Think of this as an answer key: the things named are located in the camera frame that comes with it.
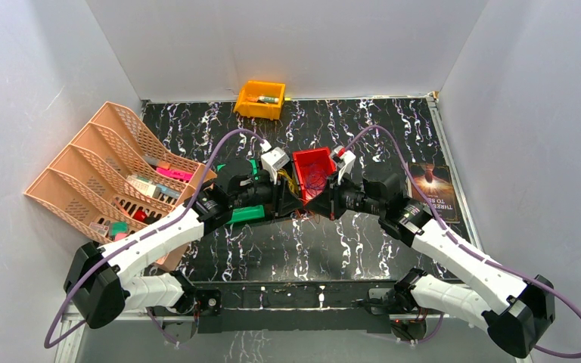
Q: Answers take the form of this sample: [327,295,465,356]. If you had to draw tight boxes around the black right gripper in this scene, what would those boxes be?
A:
[305,170,384,221]

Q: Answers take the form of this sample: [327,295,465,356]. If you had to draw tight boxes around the green plastic bin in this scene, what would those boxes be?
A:
[216,159,265,224]

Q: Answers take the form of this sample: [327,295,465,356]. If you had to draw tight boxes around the red plastic bin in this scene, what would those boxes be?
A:
[293,147,335,205]

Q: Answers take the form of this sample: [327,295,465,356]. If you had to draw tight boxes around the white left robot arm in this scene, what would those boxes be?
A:
[64,152,302,329]

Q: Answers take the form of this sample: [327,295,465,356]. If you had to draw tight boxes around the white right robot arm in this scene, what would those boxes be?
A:
[306,175,555,358]

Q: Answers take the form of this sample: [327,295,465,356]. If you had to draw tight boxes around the dark book three days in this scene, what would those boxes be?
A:
[407,163,461,224]

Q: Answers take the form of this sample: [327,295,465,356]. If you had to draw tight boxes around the yellow plastic bin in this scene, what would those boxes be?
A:
[233,80,286,120]

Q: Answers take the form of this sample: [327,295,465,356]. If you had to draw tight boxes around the green battery in bin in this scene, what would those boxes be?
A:
[256,95,279,104]

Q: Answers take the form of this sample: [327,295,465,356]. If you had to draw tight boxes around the white box in organizer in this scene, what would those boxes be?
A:
[126,175,161,199]

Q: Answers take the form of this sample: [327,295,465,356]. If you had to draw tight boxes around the red black bottle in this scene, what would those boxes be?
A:
[132,209,162,225]

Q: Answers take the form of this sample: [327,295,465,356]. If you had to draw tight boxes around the pink plastic file organizer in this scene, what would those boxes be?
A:
[25,102,216,244]

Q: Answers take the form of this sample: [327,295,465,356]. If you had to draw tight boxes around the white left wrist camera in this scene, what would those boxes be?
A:
[259,140,291,185]

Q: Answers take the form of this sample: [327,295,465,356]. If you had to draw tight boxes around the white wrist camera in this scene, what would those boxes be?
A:
[331,146,356,185]
[259,140,291,185]

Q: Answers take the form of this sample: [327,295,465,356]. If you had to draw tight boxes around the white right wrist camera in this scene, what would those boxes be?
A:
[331,146,356,185]

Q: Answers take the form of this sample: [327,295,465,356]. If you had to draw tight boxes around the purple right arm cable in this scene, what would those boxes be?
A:
[337,125,581,360]

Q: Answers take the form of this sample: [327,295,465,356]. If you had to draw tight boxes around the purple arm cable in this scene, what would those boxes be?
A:
[43,129,272,349]
[337,125,581,360]

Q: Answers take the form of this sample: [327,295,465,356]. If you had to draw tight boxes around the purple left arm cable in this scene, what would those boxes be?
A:
[43,129,272,349]

